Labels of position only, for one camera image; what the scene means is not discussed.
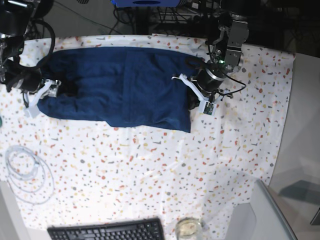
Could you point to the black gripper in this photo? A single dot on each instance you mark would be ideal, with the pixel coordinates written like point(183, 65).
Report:
point(208, 80)
point(24, 80)

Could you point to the dark blue t-shirt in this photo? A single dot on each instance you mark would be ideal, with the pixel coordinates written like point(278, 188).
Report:
point(122, 86)

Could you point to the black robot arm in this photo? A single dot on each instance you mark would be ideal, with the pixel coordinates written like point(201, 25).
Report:
point(224, 48)
point(15, 18)

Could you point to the clear glass jar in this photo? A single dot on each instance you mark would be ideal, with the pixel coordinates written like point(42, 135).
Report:
point(189, 228)

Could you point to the black computer keyboard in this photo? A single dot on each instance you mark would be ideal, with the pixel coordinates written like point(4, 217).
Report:
point(146, 229)

